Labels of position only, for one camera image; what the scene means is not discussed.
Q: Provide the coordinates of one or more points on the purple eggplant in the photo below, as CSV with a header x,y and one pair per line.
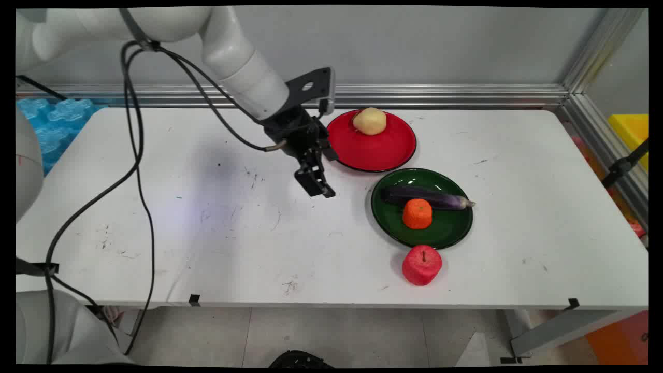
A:
x,y
440,199

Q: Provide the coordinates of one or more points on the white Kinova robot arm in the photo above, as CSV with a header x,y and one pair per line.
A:
x,y
233,57

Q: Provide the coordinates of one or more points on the orange box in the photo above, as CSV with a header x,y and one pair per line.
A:
x,y
621,339

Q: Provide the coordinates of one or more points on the black clamp bracket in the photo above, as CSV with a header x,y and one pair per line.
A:
x,y
624,165

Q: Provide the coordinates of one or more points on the red plate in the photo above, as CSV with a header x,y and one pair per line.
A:
x,y
378,142

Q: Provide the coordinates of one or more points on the black round object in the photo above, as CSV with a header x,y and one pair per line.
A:
x,y
300,359

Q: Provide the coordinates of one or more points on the red apple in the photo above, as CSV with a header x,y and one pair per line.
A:
x,y
421,265

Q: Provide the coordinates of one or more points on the orange tangerine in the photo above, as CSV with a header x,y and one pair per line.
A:
x,y
417,213

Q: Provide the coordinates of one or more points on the aluminium frame rail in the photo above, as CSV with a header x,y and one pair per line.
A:
x,y
414,95

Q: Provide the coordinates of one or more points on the yellow plastic bin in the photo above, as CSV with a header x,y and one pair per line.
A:
x,y
633,133

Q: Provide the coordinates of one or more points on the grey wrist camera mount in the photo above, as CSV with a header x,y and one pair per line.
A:
x,y
310,86

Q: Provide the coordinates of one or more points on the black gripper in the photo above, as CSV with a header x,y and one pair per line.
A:
x,y
298,132

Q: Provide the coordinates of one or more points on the dark green plate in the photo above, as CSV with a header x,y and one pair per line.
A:
x,y
445,228

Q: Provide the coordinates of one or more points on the yellow potato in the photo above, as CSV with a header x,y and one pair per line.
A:
x,y
370,121

